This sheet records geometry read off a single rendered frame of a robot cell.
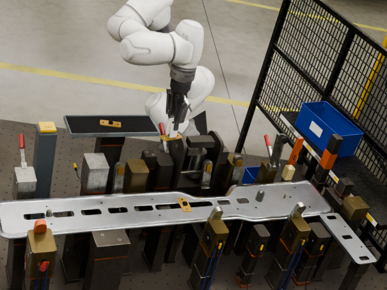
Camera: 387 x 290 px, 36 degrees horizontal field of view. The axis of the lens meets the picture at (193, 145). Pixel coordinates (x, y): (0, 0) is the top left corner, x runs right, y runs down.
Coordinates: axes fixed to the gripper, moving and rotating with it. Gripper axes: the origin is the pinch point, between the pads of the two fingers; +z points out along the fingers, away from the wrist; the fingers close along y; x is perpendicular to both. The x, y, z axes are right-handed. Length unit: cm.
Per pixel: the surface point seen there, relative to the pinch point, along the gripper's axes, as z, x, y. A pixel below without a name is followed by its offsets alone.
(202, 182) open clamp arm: 29.3, 20.3, 0.4
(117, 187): 28.6, -15.6, -7.2
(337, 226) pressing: 34, 61, 42
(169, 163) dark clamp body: 22.0, 7.0, -7.0
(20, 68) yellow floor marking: 114, 54, -290
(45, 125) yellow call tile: 11.7, -35.6, -33.0
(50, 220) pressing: 30, -47, 1
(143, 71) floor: 117, 161, -268
